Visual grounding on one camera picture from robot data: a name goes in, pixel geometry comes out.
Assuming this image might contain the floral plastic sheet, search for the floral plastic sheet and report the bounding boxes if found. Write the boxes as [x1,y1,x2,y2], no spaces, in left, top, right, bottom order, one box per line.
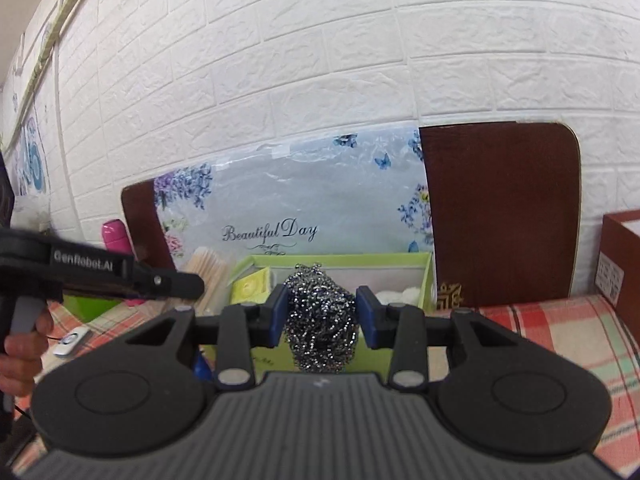
[154,127,436,271]

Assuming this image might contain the brown cardboard box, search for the brown cardboard box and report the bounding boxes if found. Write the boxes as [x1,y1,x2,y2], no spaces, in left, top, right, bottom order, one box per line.
[595,210,640,346]

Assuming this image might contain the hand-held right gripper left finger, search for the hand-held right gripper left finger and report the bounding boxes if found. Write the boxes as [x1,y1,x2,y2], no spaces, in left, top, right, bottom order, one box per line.
[125,285,291,393]

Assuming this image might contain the plaid tablecloth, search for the plaid tablecloth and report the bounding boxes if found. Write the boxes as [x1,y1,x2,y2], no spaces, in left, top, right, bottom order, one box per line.
[10,294,640,476]

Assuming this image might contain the blue plastic cube container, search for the blue plastic cube container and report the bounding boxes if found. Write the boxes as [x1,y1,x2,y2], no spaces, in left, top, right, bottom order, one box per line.
[194,352,217,383]

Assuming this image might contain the light green cardboard box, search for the light green cardboard box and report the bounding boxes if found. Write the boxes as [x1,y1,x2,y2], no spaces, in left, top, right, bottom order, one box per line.
[215,251,436,376]

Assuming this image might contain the white and yellow medicine box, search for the white and yellow medicine box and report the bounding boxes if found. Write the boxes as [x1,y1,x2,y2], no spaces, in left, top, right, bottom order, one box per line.
[230,267,273,306]

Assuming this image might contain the brown wooden headboard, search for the brown wooden headboard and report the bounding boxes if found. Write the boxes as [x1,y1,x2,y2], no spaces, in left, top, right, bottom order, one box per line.
[121,121,583,311]

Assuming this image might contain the bundle of wooden toothpicks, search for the bundle of wooden toothpicks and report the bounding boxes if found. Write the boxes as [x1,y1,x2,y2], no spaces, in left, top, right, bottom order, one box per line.
[182,246,236,311]

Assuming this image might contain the dark green storage box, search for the dark green storage box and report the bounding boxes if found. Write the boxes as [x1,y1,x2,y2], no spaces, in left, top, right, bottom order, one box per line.
[62,294,141,313]

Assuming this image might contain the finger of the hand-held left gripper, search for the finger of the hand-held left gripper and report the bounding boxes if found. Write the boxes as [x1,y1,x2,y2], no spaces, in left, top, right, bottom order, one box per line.
[132,260,206,303]

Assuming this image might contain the white oval electronic device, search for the white oval electronic device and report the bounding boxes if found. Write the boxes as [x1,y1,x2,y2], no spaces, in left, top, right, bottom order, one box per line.
[54,326,91,359]

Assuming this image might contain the person's left hand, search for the person's left hand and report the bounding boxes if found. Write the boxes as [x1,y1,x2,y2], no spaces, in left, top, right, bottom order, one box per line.
[0,307,53,396]

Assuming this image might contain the steel wool scrubber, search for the steel wool scrubber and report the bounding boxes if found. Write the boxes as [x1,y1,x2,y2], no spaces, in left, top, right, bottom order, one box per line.
[282,262,360,375]

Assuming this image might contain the blue wall sticker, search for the blue wall sticker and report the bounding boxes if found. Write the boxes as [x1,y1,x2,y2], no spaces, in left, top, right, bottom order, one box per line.
[10,115,51,196]

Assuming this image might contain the pink thermos bottle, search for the pink thermos bottle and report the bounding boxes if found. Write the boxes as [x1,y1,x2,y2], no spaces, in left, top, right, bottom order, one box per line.
[101,219,146,308]

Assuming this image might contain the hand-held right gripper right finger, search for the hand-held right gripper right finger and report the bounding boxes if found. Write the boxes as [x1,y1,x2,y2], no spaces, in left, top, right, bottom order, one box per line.
[355,285,516,393]

